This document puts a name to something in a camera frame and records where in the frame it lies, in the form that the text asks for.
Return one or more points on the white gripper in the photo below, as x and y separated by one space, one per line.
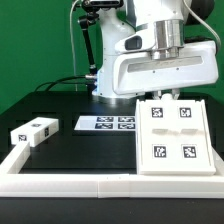
138 73

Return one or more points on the white cabinet body box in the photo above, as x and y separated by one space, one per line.
177 168

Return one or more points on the white cabinet door panel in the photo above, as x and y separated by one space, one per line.
193 137

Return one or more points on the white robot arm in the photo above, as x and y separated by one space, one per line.
148 52

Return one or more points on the white cabinet top block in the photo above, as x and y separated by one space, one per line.
35 131

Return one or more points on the base marker tag sheet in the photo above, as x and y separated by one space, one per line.
105 123

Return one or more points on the white U-shaped frame fence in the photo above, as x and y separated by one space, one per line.
15 184

